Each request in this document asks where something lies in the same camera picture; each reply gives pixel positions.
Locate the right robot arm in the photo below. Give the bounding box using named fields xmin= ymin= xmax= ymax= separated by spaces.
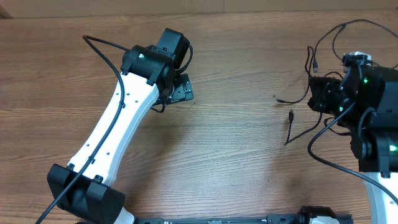
xmin=307 ymin=52 xmax=397 ymax=223

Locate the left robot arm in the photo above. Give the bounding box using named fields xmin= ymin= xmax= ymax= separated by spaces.
xmin=37 ymin=28 xmax=194 ymax=224

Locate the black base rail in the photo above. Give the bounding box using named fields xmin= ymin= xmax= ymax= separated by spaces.
xmin=134 ymin=206 xmax=354 ymax=224

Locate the black usb cable bundle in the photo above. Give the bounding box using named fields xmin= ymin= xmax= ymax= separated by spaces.
xmin=312 ymin=19 xmax=398 ymax=73

